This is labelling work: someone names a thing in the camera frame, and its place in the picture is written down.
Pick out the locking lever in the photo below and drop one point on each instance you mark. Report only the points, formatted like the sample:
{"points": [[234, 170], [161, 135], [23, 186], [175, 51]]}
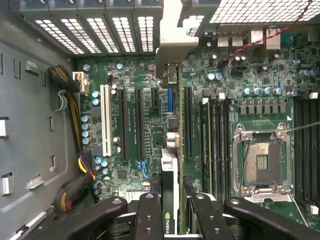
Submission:
{"points": [[305, 127]]}

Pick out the silver socket cover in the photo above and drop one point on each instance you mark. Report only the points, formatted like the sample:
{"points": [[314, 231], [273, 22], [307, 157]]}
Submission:
{"points": [[265, 196]]}

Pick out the black open PC case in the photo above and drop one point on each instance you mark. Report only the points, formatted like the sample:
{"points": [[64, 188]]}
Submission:
{"points": [[30, 125]]}

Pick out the white expansion slot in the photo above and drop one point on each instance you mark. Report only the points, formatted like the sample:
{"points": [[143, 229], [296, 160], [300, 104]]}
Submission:
{"points": [[106, 120]]}

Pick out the blue expansion slot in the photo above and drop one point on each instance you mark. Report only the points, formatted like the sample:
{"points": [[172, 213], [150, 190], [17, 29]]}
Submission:
{"points": [[170, 100]]}

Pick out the green motherboard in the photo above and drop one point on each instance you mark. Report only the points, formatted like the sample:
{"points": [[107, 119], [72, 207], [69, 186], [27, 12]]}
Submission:
{"points": [[262, 72]]}

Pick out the CPU socket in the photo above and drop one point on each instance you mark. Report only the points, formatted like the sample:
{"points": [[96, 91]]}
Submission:
{"points": [[262, 160]]}

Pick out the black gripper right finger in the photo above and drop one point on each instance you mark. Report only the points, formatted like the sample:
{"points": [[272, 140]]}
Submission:
{"points": [[212, 222]]}

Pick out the short black expansion slot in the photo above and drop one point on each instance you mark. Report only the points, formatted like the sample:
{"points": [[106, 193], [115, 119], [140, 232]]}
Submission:
{"points": [[155, 97]]}

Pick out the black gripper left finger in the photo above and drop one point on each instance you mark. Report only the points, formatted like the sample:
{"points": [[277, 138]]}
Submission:
{"points": [[147, 220]]}

